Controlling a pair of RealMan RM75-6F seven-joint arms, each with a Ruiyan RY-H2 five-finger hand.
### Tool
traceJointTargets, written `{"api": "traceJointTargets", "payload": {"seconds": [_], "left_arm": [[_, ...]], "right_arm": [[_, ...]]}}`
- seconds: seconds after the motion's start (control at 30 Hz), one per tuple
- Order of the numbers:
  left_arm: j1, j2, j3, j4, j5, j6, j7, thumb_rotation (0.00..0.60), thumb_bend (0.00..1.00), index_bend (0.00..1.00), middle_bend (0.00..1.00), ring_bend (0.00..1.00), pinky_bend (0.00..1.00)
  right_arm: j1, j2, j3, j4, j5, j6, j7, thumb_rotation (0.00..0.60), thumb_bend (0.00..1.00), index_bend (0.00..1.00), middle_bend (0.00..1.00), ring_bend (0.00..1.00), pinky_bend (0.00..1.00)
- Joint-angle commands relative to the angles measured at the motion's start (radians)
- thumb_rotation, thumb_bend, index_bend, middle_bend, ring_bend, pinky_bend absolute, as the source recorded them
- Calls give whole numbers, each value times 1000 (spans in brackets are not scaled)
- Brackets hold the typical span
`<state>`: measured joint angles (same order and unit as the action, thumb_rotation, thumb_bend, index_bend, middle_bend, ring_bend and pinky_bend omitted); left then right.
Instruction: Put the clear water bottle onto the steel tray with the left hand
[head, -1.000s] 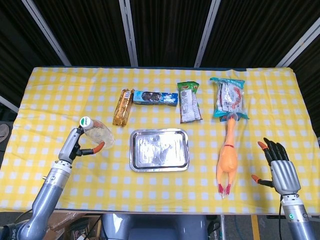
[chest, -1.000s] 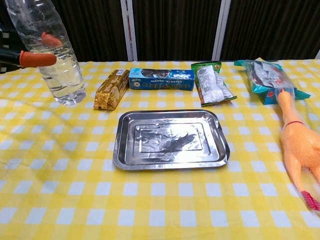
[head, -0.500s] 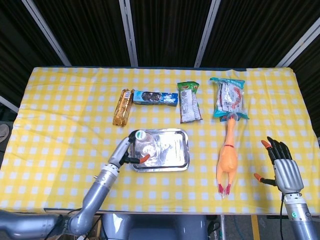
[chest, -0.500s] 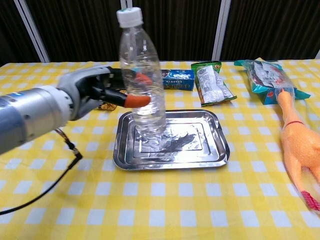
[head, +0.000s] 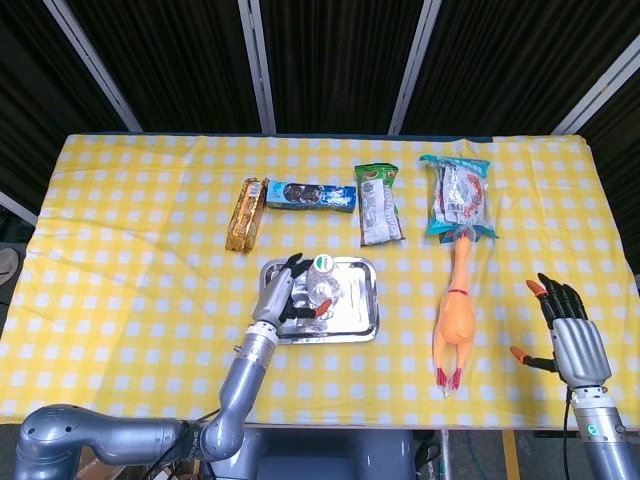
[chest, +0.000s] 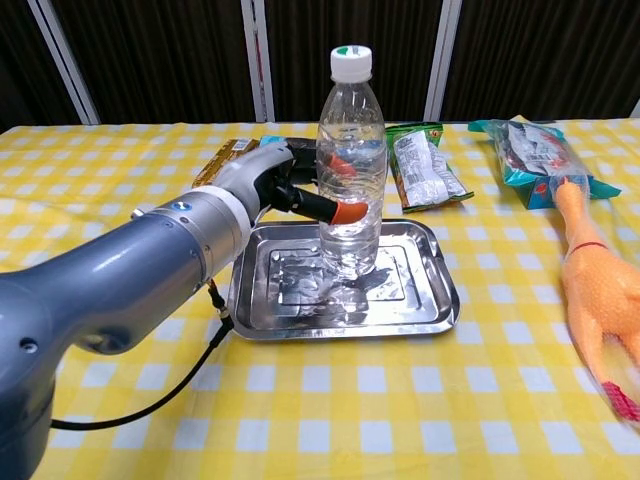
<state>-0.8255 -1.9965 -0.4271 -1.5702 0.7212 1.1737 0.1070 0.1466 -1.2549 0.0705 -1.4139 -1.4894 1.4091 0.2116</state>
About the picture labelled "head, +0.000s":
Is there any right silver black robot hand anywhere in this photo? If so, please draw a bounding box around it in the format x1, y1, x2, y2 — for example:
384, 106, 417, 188
509, 272, 614, 389

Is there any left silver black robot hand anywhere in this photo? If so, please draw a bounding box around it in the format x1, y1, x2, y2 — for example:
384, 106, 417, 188
251, 252, 334, 337

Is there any clear plastic bottle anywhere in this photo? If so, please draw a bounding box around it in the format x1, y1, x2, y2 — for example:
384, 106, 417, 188
305, 253, 344, 309

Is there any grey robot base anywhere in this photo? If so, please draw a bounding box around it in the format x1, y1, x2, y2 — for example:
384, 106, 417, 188
209, 428, 416, 480

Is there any rectangular metal tray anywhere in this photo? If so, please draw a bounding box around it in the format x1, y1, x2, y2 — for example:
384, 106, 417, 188
258, 257, 381, 345

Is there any gold snack package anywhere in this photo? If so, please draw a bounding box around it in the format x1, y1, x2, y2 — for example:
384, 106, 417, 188
224, 177, 266, 254

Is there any blue cookie box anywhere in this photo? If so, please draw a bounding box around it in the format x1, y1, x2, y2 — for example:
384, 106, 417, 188
264, 179, 359, 215

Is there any yellow rubber chicken toy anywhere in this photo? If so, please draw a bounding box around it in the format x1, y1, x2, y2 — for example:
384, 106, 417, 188
432, 224, 484, 399

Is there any green snack bag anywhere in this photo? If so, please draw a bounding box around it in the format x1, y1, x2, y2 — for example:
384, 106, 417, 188
353, 163, 406, 247

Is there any yellow white checkered tablecloth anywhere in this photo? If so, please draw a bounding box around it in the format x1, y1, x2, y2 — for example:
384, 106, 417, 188
0, 132, 640, 431

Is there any metal table leg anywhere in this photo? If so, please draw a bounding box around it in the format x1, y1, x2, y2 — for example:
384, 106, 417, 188
438, 427, 453, 480

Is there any teal clear snack bag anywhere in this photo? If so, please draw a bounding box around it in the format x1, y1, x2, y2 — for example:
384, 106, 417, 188
418, 153, 500, 245

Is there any grey round object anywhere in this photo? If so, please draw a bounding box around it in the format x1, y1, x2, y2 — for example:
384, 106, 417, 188
0, 244, 22, 287

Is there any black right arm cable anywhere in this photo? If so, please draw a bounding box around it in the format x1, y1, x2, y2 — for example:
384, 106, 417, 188
562, 389, 574, 480

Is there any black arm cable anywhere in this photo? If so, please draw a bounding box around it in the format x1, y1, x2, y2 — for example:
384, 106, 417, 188
142, 407, 224, 480
562, 389, 574, 480

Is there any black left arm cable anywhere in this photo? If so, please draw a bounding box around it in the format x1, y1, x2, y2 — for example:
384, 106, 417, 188
142, 407, 224, 480

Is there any white frame post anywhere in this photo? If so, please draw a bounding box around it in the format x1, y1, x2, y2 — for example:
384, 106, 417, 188
238, 0, 277, 135
0, 189, 39, 226
552, 34, 640, 135
388, 0, 444, 135
43, 0, 144, 134

